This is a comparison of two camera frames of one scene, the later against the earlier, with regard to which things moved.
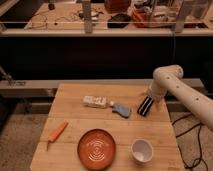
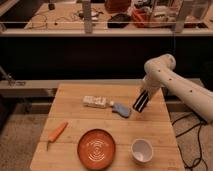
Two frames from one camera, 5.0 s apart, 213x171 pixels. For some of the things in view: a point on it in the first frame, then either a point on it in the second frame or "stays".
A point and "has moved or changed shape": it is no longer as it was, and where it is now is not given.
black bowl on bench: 120,20 stays
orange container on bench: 141,18 stays
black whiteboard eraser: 145,106 has moved or changed shape
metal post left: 87,16 stays
